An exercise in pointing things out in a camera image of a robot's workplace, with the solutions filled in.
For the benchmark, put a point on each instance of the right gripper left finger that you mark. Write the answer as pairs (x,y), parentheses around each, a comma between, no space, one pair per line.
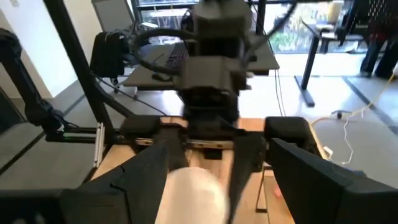
(124,199)

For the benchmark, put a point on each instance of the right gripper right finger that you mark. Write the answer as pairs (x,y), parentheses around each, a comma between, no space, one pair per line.
(317,196)

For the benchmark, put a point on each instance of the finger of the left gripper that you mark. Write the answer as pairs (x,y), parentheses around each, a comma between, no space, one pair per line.
(248,155)
(177,149)

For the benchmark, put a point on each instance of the translucent white bottle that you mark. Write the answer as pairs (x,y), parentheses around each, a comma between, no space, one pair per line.
(192,199)

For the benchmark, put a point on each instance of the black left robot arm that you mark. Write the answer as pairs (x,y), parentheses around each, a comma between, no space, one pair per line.
(34,99)

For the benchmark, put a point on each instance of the wooden shelf black legs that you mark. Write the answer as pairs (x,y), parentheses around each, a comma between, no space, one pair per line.
(261,193)

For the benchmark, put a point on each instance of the black keyboard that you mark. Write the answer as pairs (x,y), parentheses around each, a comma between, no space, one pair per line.
(178,57)

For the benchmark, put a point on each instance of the grey desk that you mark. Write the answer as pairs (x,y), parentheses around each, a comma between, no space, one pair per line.
(264,62)

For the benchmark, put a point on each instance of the black leg desk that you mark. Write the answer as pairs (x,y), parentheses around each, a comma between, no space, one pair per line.
(311,68)

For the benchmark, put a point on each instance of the black bag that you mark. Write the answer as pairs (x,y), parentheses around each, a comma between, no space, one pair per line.
(107,59)

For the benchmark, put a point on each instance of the person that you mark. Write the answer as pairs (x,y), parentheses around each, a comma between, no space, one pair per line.
(379,53)

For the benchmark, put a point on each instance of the silver aluminium bracket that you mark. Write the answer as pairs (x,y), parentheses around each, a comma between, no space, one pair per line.
(99,146)

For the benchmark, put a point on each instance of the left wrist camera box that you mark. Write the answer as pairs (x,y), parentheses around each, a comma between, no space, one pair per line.
(222,15)

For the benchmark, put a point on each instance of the black rig post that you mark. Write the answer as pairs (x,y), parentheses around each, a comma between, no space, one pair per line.
(76,46)

